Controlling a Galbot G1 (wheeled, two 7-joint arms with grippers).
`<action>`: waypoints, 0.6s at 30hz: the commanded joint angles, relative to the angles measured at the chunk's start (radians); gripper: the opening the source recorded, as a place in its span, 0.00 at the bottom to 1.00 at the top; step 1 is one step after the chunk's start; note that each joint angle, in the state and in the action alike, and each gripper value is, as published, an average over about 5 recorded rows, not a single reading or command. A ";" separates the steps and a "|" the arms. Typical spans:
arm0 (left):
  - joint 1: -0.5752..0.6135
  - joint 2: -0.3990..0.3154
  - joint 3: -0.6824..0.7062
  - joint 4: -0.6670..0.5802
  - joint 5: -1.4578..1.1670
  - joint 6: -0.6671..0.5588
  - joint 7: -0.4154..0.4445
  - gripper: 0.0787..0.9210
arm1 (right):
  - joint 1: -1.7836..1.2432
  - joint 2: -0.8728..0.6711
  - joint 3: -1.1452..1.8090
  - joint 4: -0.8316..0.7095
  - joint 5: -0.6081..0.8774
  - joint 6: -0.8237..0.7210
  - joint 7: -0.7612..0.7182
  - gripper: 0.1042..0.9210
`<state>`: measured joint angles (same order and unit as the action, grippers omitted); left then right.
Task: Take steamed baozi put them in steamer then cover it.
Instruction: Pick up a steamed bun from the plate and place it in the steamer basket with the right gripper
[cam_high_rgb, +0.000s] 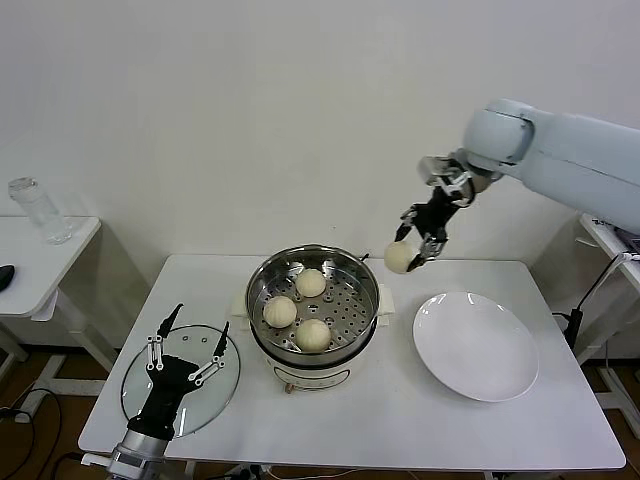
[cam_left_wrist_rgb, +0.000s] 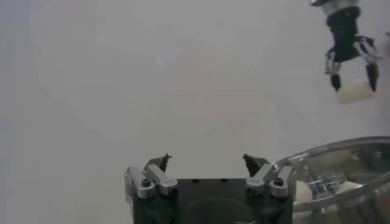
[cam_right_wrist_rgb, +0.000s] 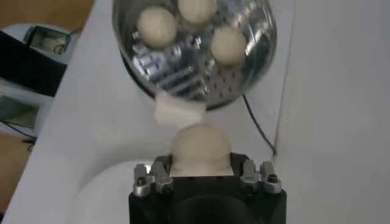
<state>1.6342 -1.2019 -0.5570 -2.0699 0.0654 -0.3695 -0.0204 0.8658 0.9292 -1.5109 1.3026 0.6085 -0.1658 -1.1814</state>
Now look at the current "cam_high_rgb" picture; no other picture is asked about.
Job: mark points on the dark laptop computer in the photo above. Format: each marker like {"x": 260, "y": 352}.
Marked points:
{"x": 632, "y": 240}

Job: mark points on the steel perforated steamer basket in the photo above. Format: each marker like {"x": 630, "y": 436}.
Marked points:
{"x": 350, "y": 310}

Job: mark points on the cream electric cooker pot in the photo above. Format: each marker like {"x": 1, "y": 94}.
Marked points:
{"x": 310, "y": 372}

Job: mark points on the round glass lid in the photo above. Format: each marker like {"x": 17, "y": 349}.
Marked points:
{"x": 200, "y": 415}

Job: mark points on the black computer mouse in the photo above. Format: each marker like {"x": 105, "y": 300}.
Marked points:
{"x": 5, "y": 277}

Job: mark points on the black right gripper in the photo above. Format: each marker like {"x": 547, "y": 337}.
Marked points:
{"x": 432, "y": 215}

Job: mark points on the white round plate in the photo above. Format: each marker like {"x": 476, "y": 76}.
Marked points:
{"x": 475, "y": 345}

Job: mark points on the small white side table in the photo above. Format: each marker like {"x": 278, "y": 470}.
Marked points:
{"x": 85, "y": 335}

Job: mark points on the clear glass jar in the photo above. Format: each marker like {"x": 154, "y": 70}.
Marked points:
{"x": 42, "y": 215}

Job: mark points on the white desk with legs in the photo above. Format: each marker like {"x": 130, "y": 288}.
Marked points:
{"x": 597, "y": 325}

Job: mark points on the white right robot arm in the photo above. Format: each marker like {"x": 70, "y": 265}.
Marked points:
{"x": 575, "y": 150}

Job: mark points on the white steamed baozi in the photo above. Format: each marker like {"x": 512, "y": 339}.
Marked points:
{"x": 280, "y": 311}
{"x": 311, "y": 283}
{"x": 312, "y": 335}
{"x": 398, "y": 259}

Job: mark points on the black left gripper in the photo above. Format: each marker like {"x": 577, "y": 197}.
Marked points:
{"x": 167, "y": 385}

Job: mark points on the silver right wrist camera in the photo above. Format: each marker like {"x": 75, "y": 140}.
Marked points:
{"x": 435, "y": 170}

